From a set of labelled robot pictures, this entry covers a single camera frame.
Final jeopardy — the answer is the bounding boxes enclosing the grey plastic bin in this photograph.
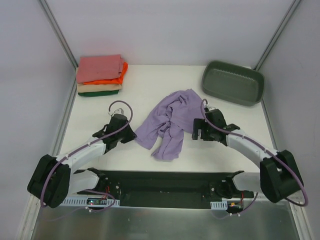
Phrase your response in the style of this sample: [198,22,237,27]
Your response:
[201,60,266,107]

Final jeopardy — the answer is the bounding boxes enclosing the left white cable duct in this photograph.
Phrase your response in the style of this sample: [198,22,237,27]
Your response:
[60,196,120,208]

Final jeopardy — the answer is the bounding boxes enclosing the aluminium frame post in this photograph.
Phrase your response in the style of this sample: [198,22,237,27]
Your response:
[253,0,303,71]
[37,0,79,69]

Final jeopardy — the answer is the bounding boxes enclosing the beige folded t-shirt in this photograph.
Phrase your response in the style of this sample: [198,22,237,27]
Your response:
[77,83,122,93]

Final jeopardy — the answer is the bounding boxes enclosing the left aluminium frame post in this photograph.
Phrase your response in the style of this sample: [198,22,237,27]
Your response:
[37,0,79,69]

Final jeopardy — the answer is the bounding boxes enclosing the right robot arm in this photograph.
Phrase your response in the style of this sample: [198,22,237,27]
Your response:
[192,106,309,207]

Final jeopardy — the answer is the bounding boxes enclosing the purple t-shirt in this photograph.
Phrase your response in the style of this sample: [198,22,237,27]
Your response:
[135,89,203,161]

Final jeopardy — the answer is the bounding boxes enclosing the right aluminium frame post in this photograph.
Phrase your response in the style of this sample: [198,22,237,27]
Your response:
[253,0,303,71]

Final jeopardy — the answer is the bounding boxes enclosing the orange folded t-shirt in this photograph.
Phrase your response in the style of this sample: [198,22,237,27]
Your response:
[83,62,129,85]

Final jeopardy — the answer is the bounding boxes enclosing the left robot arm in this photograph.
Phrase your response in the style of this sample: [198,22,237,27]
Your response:
[27,113,136,208]

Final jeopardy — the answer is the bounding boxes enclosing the white cable duct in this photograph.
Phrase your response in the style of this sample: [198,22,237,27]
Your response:
[210,200,228,211]
[60,196,120,208]

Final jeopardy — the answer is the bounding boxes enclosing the green folded t-shirt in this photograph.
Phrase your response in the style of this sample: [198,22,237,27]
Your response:
[77,90,119,98]

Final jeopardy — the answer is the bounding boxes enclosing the right white cable duct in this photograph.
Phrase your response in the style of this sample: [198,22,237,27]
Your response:
[210,200,228,211]

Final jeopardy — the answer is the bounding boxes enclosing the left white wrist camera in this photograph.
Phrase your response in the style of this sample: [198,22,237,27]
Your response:
[111,107,125,116]

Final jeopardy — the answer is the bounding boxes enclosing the pink folded t-shirt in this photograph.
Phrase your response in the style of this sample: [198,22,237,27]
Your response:
[76,54,124,84]

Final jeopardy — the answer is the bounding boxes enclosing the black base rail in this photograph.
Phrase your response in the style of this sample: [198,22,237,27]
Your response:
[69,168,254,209]

